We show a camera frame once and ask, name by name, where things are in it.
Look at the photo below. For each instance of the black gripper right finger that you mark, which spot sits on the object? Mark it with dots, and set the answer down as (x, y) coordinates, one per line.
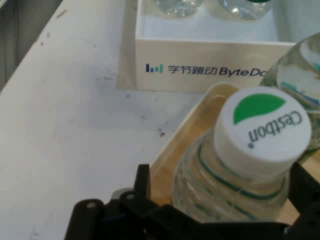
(306, 195)

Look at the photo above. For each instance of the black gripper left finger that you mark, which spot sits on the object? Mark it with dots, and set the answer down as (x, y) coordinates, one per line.
(142, 185)

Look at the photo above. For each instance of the clear green-label water bottle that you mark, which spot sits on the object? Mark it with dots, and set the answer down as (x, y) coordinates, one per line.
(240, 11)
(262, 125)
(175, 8)
(300, 67)

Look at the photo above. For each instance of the wooden tray with cream rim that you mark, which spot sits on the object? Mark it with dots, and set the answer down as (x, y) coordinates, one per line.
(190, 125)

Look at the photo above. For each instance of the white and blue cardboard box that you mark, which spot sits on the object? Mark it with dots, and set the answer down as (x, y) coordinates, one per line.
(200, 55)

